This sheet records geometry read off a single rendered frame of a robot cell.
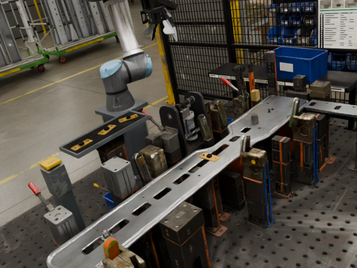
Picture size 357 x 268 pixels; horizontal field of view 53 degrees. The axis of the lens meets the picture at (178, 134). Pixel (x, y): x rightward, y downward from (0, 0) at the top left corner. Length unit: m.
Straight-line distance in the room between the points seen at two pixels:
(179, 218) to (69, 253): 0.35
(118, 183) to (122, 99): 0.63
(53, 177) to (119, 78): 0.66
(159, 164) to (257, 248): 0.50
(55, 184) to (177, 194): 0.45
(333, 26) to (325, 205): 0.96
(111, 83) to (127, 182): 0.64
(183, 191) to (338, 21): 1.27
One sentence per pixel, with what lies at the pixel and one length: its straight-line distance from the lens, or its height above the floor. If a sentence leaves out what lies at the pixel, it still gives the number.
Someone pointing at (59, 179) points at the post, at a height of 1.09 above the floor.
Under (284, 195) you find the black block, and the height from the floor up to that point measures 0.71.
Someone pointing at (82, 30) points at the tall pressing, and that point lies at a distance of 9.44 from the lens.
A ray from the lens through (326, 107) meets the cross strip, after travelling 1.82.
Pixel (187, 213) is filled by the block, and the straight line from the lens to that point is 1.15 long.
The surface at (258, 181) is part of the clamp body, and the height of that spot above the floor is 0.93.
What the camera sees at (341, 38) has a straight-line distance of 2.13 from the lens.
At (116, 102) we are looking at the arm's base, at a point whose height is 1.14.
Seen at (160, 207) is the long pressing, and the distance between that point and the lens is 1.25.
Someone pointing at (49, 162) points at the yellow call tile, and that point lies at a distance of 1.40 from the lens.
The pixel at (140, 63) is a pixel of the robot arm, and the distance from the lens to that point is 1.85.
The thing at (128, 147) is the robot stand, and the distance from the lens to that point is 1.89.
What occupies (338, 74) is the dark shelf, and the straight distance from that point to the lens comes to 2.13.
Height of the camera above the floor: 1.75
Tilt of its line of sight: 26 degrees down
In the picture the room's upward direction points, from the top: 11 degrees counter-clockwise
